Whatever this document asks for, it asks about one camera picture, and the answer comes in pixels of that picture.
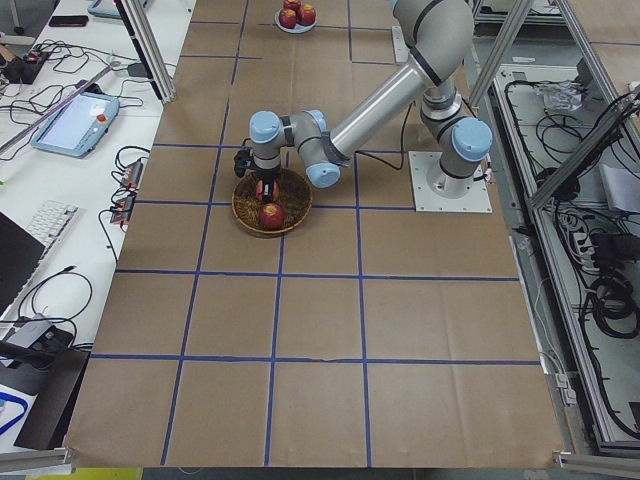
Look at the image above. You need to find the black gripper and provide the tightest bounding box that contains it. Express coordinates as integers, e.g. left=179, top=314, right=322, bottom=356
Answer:
left=234, top=147, right=281, bottom=202

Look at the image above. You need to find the red yellow apple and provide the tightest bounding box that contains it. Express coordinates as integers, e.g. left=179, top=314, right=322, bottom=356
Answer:
left=262, top=180, right=276, bottom=203

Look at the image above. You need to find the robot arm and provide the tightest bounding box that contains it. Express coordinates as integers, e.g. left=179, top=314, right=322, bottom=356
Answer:
left=234, top=0, right=492, bottom=199

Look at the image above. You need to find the woven wicker basket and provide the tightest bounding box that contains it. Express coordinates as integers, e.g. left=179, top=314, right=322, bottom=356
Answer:
left=232, top=168, right=312, bottom=238

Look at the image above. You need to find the dark red apple in basket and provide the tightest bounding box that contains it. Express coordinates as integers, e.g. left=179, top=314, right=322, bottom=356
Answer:
left=258, top=202, right=285, bottom=231

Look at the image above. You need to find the light blue plate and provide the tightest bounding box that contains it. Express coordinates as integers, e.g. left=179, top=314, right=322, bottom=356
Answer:
left=274, top=9, right=316, bottom=34

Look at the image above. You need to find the red apple on plate front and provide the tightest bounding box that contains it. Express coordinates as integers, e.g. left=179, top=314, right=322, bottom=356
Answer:
left=278, top=8, right=297, bottom=29

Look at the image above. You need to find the red apple on plate back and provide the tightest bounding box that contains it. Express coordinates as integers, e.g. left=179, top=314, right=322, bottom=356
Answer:
left=282, top=0, right=302, bottom=12

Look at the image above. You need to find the blue teach pendant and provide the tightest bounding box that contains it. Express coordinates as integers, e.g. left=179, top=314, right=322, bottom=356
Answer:
left=30, top=93, right=120, bottom=158

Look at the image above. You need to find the white keyboard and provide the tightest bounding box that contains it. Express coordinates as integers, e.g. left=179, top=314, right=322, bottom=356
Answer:
left=26, top=200, right=78, bottom=250

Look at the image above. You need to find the black laptop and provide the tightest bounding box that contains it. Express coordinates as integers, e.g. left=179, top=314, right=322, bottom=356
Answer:
left=0, top=213, right=45, bottom=314

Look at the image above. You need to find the black phone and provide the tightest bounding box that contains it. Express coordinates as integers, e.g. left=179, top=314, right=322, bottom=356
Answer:
left=48, top=15, right=89, bottom=28

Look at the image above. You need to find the black braided left cable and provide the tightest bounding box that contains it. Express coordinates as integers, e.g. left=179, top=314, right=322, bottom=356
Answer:
left=349, top=99, right=421, bottom=172

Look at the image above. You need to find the aluminium frame post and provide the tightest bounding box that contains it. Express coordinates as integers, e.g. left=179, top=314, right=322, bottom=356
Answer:
left=114, top=0, right=176, bottom=104

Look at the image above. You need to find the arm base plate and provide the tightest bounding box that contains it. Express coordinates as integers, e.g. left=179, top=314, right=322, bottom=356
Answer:
left=409, top=151, right=493, bottom=214

